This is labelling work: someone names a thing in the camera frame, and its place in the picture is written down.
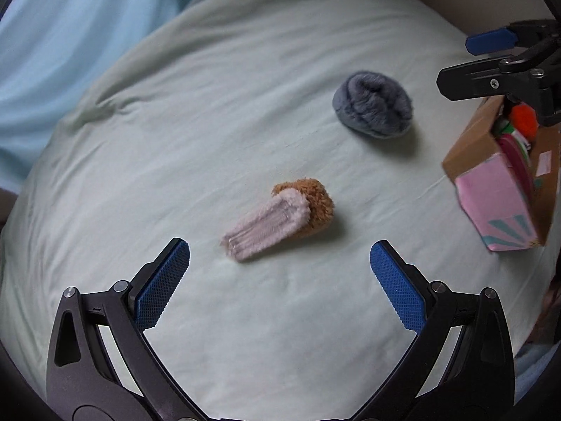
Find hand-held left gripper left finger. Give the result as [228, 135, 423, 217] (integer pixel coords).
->
[46, 238, 207, 421]

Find orange pompom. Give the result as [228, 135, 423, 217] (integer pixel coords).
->
[508, 104, 539, 139]

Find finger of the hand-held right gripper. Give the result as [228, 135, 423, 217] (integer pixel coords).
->
[437, 55, 561, 126]
[465, 20, 561, 53]

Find cardboard box with pink print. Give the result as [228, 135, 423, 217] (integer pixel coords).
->
[442, 94, 561, 253]

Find light blue hanging cloth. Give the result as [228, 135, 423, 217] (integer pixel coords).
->
[0, 0, 229, 194]

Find grey fluffy rolled sock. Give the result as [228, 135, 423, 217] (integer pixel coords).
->
[332, 70, 413, 140]

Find pink and brown fluffy sock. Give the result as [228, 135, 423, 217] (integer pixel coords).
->
[221, 178, 335, 264]

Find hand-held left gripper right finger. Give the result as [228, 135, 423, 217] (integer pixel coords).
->
[351, 240, 515, 421]

